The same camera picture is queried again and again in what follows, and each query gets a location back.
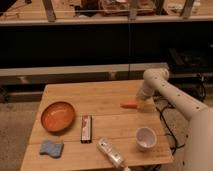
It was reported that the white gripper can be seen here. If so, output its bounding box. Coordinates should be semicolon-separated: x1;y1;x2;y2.
136;82;154;110

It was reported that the orange pepper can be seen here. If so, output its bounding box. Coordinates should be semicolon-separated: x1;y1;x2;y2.
120;101;138;109

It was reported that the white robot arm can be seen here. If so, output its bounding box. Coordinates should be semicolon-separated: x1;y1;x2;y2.
136;68;213;171

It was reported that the white cup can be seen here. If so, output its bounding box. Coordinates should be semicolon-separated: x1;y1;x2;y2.
135;127;157;151

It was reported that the white tube bottle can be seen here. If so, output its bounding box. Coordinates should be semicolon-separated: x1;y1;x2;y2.
97;138;131;171

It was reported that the red black chocolate bar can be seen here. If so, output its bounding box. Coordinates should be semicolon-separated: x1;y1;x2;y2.
81;115;92;143

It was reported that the black box on shelf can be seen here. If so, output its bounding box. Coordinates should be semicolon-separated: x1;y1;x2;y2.
167;48;213;74

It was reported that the long wooden shelf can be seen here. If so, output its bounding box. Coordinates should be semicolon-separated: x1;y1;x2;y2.
0;62;169;77

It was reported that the orange bowl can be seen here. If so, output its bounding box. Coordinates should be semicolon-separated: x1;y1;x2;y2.
41;101;75;132

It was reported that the blue sponge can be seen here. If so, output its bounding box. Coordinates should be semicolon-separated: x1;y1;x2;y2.
39;140;64;158

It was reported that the black cable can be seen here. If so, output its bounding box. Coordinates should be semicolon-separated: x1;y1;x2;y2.
153;73;208;152

